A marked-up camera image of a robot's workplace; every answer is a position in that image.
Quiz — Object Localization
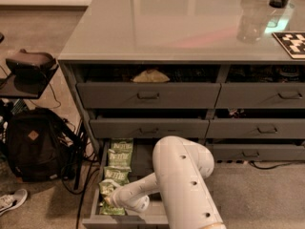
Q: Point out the open grey bottom left drawer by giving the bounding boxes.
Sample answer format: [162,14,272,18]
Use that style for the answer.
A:
[83,141,171,229]

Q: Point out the black headset on side table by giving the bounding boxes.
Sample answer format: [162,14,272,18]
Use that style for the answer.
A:
[6,49,56,80]

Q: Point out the white sneaker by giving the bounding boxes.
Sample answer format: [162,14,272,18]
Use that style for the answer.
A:
[0,189,28,216]

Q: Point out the grey top left drawer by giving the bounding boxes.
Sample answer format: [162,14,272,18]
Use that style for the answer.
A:
[76,82,220,109]

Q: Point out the black floor cables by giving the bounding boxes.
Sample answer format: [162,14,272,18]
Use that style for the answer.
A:
[60,117,100,229]

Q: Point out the checkered marker board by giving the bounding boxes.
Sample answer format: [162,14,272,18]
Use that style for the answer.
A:
[273,31,305,59]

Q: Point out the grey middle left drawer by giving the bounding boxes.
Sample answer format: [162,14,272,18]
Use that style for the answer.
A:
[90,118,209,138]

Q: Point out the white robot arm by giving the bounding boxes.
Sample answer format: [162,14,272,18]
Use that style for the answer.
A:
[108,135,227,229]

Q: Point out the grey top right drawer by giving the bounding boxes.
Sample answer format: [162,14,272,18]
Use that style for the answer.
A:
[215,83,305,109]

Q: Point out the grey bottom right drawer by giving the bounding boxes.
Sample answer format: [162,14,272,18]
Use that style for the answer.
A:
[208,144,305,161]

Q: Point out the grey middle right drawer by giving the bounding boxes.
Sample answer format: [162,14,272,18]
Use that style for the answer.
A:
[206,118,305,139]

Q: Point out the green kettle chip bag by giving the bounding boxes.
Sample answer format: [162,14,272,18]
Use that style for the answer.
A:
[111,138,133,152]
[99,179,125,216]
[104,166,129,184]
[108,150,132,169]

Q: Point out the tan bag in top drawer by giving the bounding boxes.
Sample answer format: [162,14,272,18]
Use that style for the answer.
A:
[132,69,170,83]

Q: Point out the black backpack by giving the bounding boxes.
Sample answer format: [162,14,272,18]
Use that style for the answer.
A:
[6,108,78,182]

